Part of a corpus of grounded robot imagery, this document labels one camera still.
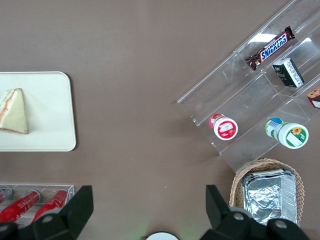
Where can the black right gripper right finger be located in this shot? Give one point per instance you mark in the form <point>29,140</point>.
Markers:
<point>225,222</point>

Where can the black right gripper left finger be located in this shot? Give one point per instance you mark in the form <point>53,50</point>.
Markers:
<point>67,217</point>

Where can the plastic triangle sandwich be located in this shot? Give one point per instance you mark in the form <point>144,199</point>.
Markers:
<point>15,112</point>

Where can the tan oval wicker basket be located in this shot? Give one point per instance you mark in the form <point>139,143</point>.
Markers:
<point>298,180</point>

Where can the cream rectangular plastic tray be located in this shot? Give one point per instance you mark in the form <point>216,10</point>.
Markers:
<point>50,112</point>

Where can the clear acrylic bottle rack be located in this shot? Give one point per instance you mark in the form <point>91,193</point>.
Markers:
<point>47,187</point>

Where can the aluminium foil food container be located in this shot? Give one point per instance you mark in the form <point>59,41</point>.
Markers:
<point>267,197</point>

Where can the white round disc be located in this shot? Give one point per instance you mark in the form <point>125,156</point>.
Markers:
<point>162,236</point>

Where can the red lidded yogurt cup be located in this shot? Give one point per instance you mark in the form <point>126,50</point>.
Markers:
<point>225,128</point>

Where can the green lidded yogurt cup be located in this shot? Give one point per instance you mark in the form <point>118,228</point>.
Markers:
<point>291,133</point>

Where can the clear acrylic tiered display stand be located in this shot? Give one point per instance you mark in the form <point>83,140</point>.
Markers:
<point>252,100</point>

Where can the red cookie snack box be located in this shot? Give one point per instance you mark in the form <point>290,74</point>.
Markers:
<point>315,98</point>

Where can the small black drink carton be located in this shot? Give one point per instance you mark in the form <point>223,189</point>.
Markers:
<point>288,72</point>

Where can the Snickers chocolate bar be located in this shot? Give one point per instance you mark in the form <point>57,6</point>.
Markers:
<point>272,48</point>

